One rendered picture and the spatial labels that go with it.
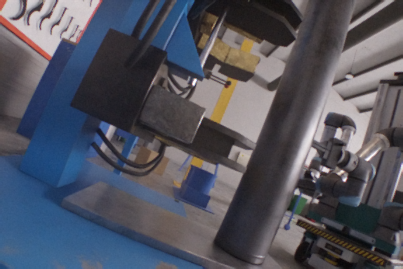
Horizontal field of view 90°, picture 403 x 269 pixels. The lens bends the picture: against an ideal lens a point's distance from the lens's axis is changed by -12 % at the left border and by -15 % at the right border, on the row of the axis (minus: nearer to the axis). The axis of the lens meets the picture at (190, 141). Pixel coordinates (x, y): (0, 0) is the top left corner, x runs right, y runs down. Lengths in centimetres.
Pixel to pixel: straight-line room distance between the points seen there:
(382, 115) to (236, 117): 1021
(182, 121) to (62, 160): 51
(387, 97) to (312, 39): 158
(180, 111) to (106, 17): 57
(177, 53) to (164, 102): 14
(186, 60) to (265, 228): 63
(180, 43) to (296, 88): 52
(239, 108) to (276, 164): 1152
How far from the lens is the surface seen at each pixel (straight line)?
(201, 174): 242
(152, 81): 52
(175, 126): 51
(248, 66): 117
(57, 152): 90
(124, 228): 73
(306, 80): 98
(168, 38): 60
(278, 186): 88
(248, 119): 1243
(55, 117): 91
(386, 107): 251
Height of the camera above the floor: 41
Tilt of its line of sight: 4 degrees up
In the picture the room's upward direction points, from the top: 24 degrees clockwise
